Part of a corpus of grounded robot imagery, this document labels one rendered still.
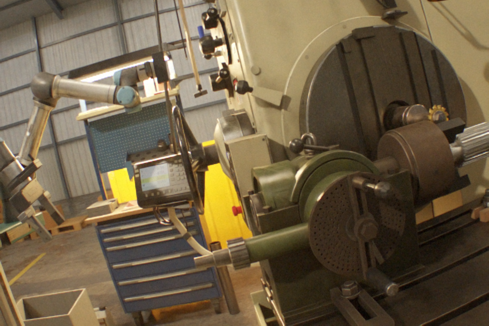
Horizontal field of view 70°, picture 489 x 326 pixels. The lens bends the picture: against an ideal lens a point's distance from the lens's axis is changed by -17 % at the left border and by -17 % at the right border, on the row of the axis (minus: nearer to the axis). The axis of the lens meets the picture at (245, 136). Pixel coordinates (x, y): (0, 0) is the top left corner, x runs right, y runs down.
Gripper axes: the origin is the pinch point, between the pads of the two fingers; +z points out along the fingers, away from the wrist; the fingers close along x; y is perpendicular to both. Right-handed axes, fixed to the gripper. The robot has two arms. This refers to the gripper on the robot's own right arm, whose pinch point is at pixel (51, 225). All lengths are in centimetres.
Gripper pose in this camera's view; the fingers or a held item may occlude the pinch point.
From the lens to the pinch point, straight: 116.9
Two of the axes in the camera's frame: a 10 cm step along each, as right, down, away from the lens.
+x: 1.5, 1.5, -9.8
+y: -8.0, 6.0, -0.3
